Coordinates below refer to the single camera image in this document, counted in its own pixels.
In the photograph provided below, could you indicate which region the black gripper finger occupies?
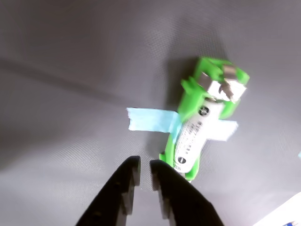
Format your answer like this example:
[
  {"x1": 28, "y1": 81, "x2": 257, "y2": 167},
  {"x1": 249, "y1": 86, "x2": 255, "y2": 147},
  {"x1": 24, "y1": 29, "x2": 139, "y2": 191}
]
[
  {"x1": 150, "y1": 160, "x2": 223, "y2": 226},
  {"x1": 76, "y1": 155, "x2": 142, "y2": 226}
]

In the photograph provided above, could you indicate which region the white AA battery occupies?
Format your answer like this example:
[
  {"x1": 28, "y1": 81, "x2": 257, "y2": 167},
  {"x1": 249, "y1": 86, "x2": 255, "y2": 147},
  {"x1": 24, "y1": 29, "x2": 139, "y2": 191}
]
[{"x1": 173, "y1": 98, "x2": 228, "y2": 175}]

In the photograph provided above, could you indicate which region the green battery holder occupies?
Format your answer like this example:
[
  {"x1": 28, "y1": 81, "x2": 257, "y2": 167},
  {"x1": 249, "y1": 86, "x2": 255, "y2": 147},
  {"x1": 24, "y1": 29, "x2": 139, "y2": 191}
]
[{"x1": 158, "y1": 56, "x2": 250, "y2": 182}]

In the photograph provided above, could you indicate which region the blue masking tape strip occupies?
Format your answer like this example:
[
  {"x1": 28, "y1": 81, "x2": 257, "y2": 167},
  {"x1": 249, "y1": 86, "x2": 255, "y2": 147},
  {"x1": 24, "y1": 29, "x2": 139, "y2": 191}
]
[{"x1": 126, "y1": 107, "x2": 238, "y2": 142}]

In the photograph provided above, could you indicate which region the black textured mat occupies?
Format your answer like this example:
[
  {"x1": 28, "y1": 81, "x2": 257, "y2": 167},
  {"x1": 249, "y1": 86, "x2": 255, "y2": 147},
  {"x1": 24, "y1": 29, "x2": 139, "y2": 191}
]
[{"x1": 0, "y1": 0, "x2": 301, "y2": 226}]

